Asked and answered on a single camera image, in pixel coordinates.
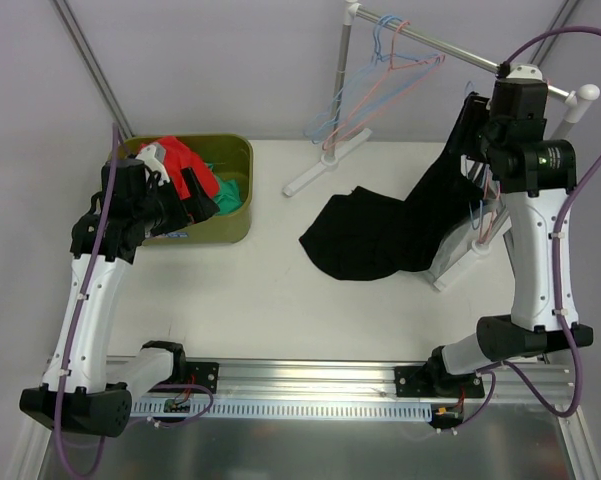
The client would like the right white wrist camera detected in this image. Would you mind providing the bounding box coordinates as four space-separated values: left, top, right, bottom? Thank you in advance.
495 62 547 86

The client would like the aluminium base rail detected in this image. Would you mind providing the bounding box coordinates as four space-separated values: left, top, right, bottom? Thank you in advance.
87 355 581 404

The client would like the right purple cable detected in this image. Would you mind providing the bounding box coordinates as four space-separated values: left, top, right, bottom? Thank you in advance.
429 25 601 436

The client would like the green tank top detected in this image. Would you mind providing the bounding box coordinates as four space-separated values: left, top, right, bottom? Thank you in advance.
206 163 243 216

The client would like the grey tank top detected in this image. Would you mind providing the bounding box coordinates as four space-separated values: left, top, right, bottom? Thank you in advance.
426 201 502 292

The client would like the white slotted cable duct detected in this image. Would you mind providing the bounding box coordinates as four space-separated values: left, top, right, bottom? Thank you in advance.
131 397 433 423

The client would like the blue hanger with black top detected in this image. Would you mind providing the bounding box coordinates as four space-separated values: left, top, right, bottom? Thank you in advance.
461 155 490 231

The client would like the black tank top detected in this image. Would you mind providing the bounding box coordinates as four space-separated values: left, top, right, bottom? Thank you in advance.
299 92 478 281

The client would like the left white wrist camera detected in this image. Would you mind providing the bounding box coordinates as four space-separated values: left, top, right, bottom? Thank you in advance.
135 142 171 186

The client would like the silver white clothes rack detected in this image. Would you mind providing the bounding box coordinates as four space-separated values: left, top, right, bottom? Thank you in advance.
282 0 601 293

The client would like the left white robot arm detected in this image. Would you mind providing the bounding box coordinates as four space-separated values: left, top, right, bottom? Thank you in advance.
19 156 218 437

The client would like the olive green plastic basket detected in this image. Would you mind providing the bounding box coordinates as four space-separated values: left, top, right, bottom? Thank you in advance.
144 133 253 246

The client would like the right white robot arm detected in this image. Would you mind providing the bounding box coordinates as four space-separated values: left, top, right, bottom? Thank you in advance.
420 79 594 397

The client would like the red tank top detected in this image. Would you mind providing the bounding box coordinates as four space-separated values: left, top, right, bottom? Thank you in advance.
151 136 220 200

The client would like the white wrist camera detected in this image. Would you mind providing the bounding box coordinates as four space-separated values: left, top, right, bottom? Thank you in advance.
135 142 171 186
495 62 547 86

